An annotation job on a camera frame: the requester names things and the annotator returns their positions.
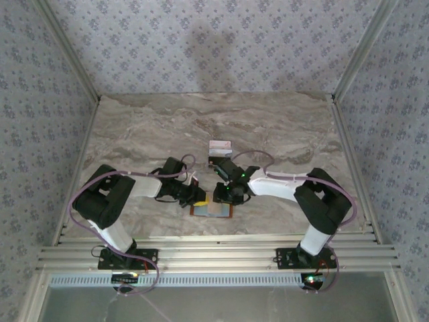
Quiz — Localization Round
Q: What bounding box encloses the brown leather card holder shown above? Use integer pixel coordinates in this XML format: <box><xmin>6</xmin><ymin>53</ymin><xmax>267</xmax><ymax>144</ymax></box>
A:
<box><xmin>189</xmin><ymin>200</ymin><xmax>235</xmax><ymax>219</ymax></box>

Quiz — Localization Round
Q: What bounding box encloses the clear plastic card tray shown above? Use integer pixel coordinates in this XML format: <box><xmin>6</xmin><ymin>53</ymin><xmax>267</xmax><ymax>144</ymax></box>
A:
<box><xmin>205</xmin><ymin>139</ymin><xmax>235</xmax><ymax>168</ymax></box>

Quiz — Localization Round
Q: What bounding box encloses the aluminium extrusion base beam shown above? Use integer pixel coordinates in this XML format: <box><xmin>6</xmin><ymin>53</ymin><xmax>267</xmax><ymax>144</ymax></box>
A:
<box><xmin>37</xmin><ymin>233</ymin><xmax>402</xmax><ymax>273</ymax></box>

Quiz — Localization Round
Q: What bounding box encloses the grey metal lower panel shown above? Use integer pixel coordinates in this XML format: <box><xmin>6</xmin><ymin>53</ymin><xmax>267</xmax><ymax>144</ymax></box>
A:
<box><xmin>33</xmin><ymin>271</ymin><xmax>403</xmax><ymax>322</ymax></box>

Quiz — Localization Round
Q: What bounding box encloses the small black circuit board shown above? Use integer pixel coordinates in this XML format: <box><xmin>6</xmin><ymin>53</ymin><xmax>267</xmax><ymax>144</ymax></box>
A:
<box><xmin>300</xmin><ymin>273</ymin><xmax>326</xmax><ymax>290</ymax></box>

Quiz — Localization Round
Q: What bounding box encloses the slotted grey cable duct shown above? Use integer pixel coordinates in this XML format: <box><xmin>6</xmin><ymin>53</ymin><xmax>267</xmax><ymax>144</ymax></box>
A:
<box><xmin>48</xmin><ymin>272</ymin><xmax>304</xmax><ymax>289</ymax></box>

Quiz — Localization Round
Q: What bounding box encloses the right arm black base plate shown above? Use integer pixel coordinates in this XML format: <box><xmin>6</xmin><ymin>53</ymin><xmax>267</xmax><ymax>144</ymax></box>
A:
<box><xmin>275</xmin><ymin>247</ymin><xmax>338</xmax><ymax>270</ymax></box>

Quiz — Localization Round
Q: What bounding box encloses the aluminium table side rail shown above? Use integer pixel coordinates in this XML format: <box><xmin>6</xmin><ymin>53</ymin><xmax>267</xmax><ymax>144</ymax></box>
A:
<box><xmin>52</xmin><ymin>97</ymin><xmax>103</xmax><ymax>248</ymax></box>
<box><xmin>328</xmin><ymin>95</ymin><xmax>385</xmax><ymax>246</ymax></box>

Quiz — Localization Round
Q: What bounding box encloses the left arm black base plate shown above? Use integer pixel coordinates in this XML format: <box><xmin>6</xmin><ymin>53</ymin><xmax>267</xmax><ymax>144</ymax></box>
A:
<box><xmin>97</xmin><ymin>248</ymin><xmax>159</xmax><ymax>271</ymax></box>

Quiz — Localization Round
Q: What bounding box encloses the aluminium lower frame rail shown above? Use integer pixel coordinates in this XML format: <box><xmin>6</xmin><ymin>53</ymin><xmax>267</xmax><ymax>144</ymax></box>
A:
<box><xmin>19</xmin><ymin>270</ymin><xmax>51</xmax><ymax>322</ymax></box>
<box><xmin>383</xmin><ymin>270</ymin><xmax>415</xmax><ymax>322</ymax></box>

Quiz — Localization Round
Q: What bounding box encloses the aluminium upright frame post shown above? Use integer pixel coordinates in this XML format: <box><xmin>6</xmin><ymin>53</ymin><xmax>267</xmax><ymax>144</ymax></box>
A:
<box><xmin>331</xmin><ymin>0</ymin><xmax>402</xmax><ymax>101</ymax></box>
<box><xmin>35</xmin><ymin>0</ymin><xmax>102</xmax><ymax>103</ymax></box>

